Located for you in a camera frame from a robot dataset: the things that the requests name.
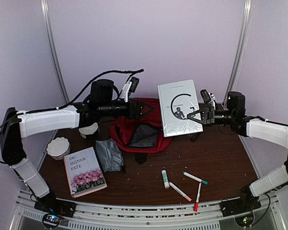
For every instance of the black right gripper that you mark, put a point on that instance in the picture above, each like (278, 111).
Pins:
(208, 116)

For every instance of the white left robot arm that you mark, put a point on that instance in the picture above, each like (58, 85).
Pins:
(21, 124)

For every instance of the round white bowl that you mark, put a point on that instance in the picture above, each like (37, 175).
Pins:
(89, 132)

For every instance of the flower cover book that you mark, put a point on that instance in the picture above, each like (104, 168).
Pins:
(84, 173)

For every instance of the right aluminium frame post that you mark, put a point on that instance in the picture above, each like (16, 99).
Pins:
(242, 42)

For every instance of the front aluminium rail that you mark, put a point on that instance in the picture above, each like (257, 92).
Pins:
(91, 216)

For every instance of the left aluminium frame post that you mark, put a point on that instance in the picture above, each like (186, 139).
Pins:
(54, 56)

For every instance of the red backpack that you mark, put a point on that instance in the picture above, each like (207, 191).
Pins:
(141, 137)

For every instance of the black pink highlighter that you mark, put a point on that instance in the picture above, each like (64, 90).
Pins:
(194, 137)

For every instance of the aluminium frame post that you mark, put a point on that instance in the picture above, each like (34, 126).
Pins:
(54, 56)
(242, 42)

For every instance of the red capped white marker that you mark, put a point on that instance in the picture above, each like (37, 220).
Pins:
(195, 208)

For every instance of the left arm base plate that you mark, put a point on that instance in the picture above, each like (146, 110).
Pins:
(58, 207)

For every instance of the grey shrink-wrapped book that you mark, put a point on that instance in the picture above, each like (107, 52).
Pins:
(177, 100)

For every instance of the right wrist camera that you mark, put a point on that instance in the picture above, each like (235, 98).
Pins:
(208, 98)

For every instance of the grey pencil pouch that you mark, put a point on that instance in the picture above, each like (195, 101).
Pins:
(110, 156)

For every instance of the white glue stick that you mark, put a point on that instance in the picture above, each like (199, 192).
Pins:
(165, 179)

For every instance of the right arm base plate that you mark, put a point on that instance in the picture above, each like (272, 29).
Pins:
(235, 207)

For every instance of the pink capped white marker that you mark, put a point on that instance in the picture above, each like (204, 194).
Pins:
(179, 191)

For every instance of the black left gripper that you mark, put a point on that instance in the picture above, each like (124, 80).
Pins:
(137, 115)

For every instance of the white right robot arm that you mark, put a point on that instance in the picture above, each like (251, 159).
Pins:
(249, 128)

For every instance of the scalloped white bowl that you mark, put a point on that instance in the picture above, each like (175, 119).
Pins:
(58, 148)

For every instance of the teal capped white marker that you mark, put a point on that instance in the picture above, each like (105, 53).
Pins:
(195, 178)

